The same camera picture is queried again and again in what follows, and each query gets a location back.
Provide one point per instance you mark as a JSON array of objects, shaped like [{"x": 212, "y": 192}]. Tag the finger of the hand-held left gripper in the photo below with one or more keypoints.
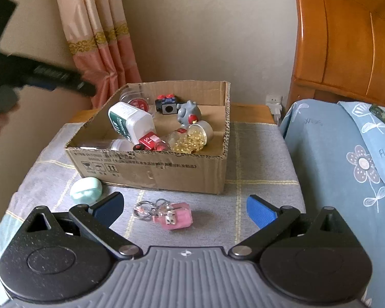
[{"x": 51, "y": 75}]

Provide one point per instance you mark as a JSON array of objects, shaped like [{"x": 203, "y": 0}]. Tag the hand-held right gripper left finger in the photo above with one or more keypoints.
[{"x": 107, "y": 208}]

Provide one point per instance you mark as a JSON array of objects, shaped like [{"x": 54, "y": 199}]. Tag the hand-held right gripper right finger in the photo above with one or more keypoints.
[{"x": 260, "y": 211}]

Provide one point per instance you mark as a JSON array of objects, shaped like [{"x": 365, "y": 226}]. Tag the red wooden toy train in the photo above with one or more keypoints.
[{"x": 149, "y": 141}]

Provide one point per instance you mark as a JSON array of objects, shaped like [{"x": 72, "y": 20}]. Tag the brown cardboard box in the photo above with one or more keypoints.
[{"x": 179, "y": 176}]

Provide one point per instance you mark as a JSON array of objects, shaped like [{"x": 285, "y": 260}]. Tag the clear jar red label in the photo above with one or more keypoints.
[{"x": 136, "y": 101}]

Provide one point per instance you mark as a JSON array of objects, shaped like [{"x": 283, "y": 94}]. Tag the white and green bottle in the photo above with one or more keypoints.
[{"x": 130, "y": 120}]

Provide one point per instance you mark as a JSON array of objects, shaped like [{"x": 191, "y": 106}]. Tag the clear capsule bottle silver cap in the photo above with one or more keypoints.
[{"x": 189, "y": 139}]

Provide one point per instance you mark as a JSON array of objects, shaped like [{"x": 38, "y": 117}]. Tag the black toy block red studs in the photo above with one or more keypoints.
[{"x": 167, "y": 106}]

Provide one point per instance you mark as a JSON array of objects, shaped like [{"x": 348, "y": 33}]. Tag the grey toy figure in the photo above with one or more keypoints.
[{"x": 189, "y": 112}]

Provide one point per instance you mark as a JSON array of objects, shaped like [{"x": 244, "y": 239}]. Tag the person's left hand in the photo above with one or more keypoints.
[{"x": 0, "y": 130}]

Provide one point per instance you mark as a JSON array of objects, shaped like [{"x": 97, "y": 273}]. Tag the mint green earbuds case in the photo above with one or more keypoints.
[{"x": 86, "y": 191}]

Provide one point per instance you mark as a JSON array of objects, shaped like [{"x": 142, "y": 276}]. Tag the pink curtain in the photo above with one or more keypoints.
[{"x": 93, "y": 22}]

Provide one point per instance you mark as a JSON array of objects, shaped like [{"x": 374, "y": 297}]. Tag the blue bed sheet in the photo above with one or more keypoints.
[{"x": 320, "y": 173}]

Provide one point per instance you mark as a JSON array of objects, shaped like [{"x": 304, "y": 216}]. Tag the blue floral pillow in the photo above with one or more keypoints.
[{"x": 365, "y": 141}]

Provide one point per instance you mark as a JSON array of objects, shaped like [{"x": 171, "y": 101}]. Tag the wooden headboard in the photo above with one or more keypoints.
[{"x": 340, "y": 38}]

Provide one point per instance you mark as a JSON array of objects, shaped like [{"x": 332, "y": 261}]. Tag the white wall socket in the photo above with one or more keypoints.
[{"x": 274, "y": 102}]

